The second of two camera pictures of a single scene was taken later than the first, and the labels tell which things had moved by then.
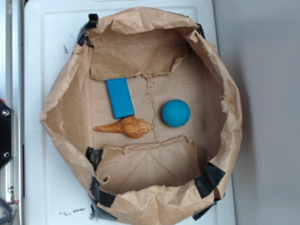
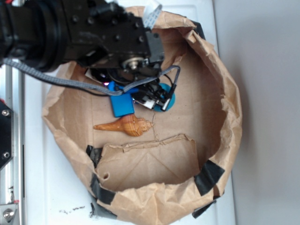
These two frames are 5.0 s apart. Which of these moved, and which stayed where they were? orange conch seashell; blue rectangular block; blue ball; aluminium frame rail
Moved: blue ball
Stayed: orange conch seashell; blue rectangular block; aluminium frame rail
